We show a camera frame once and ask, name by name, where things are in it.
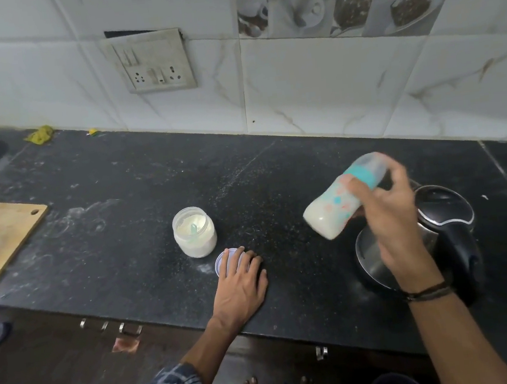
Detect steel black electric kettle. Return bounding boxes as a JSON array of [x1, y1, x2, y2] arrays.
[[348, 173, 488, 317]]

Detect person's right forearm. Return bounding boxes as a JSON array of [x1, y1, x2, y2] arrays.
[[406, 280, 507, 384]]

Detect teal baby bottle cap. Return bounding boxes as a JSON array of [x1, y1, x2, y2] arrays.
[[342, 151, 390, 193]]

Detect black wrist bands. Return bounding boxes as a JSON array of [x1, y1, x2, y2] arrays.
[[401, 280, 455, 304]]

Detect crumpled yellow cloth scrap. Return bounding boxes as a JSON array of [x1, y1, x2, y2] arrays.
[[23, 124, 56, 147]]

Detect grey wall switch socket plate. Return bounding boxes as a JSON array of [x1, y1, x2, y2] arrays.
[[103, 26, 198, 98]]

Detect glass jar of white powder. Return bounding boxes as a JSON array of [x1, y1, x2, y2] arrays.
[[170, 204, 220, 262]]

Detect lavender round jar lid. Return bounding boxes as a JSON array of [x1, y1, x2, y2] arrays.
[[213, 246, 248, 278]]

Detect clear baby bottle teal print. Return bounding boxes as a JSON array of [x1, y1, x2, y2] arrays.
[[299, 174, 367, 244]]

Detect wooden cutting board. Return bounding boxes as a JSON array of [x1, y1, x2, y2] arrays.
[[0, 193, 57, 294]]

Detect person's left hand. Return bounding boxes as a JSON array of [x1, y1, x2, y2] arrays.
[[204, 243, 274, 337]]

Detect person's left forearm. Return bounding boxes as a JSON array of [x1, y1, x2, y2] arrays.
[[176, 313, 252, 384]]

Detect person's right hand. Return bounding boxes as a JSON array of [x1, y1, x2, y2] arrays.
[[338, 146, 447, 301]]

